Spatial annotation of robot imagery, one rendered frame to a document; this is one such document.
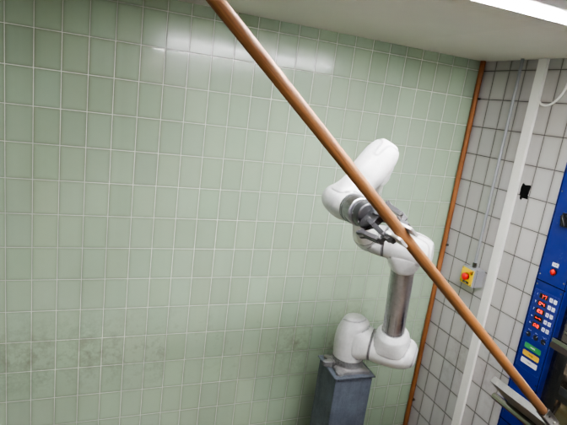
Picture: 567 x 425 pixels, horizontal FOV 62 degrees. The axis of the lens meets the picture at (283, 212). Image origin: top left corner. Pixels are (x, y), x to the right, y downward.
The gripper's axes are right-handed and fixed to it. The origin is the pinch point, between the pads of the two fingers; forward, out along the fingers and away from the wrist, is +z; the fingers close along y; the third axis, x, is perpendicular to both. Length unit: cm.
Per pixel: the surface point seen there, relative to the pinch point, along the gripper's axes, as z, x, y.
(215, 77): -121, 42, -10
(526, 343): -49, -135, -27
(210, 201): -120, 2, 32
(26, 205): -120, 57, 87
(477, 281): -86, -123, -39
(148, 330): -120, -23, 98
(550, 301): -43, -118, -45
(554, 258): -47, -106, -60
